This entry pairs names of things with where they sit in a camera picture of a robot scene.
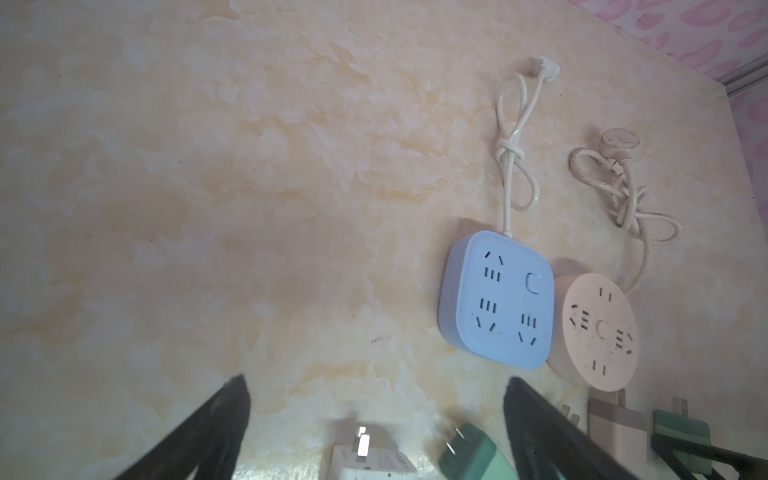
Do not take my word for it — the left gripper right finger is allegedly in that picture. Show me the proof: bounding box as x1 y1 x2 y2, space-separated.
503 377 634 479

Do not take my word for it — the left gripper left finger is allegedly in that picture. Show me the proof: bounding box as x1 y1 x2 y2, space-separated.
118 374 251 479

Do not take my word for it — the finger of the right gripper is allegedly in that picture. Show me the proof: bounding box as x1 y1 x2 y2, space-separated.
650 434 767 479

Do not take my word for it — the pink charger plug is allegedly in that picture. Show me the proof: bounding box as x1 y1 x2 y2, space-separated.
588 389 648 475

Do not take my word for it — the light green charger plug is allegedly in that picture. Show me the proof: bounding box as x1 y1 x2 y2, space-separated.
438 423 518 480

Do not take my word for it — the white charger plug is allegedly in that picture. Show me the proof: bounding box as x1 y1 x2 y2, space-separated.
327 426 418 480

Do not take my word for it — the pink round power strip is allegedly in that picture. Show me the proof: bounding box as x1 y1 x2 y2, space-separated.
547 128 682 392

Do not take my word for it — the blue square power strip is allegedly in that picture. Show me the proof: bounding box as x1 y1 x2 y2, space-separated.
438 57 560 370

